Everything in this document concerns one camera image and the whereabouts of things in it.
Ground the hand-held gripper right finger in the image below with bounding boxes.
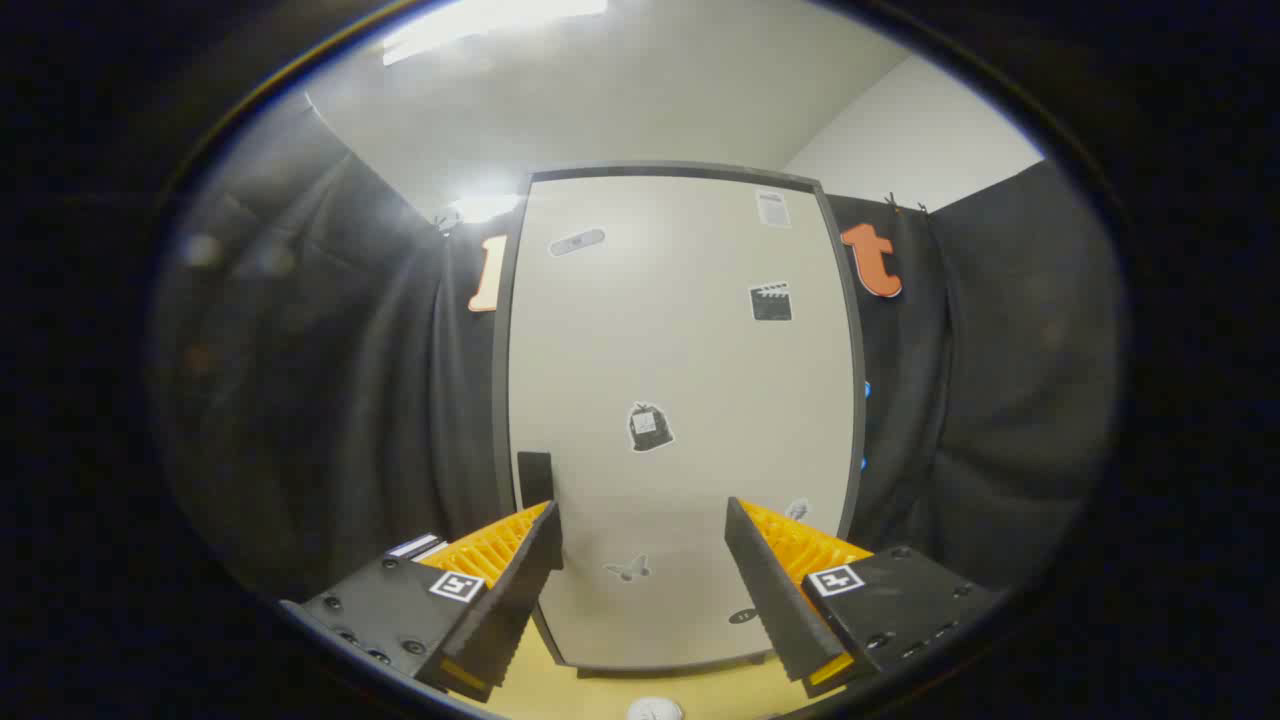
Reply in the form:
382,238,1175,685
724,496,1006,699

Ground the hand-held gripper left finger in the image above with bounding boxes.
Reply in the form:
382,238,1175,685
278,500,564,703

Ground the black door handle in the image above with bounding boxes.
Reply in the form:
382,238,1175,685
516,451,554,513

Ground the grey shoe cabinet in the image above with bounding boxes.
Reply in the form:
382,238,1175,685
491,161,868,680

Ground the white shoe cabinet door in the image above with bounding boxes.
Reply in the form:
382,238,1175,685
507,174,857,669

